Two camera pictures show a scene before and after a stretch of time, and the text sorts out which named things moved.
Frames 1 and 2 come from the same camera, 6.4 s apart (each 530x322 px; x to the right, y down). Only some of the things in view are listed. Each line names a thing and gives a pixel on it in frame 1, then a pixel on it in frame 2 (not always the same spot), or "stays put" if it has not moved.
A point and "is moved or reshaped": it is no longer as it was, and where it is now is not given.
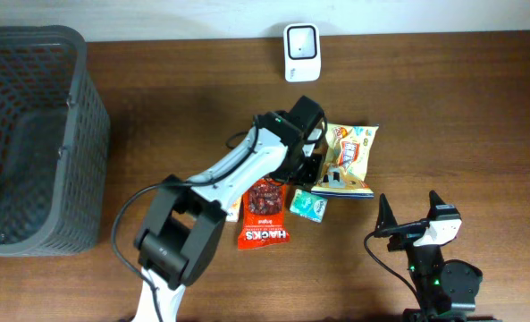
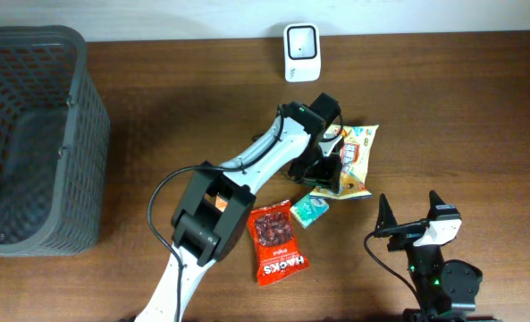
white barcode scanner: x=302 y=53 stays put
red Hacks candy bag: x=263 y=215 is moved or reshaped
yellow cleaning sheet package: x=347 y=157 stays put
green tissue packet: x=309 y=205 is moved or reshaped
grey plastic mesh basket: x=43 y=143 stays put
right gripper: x=408 y=228 stays put
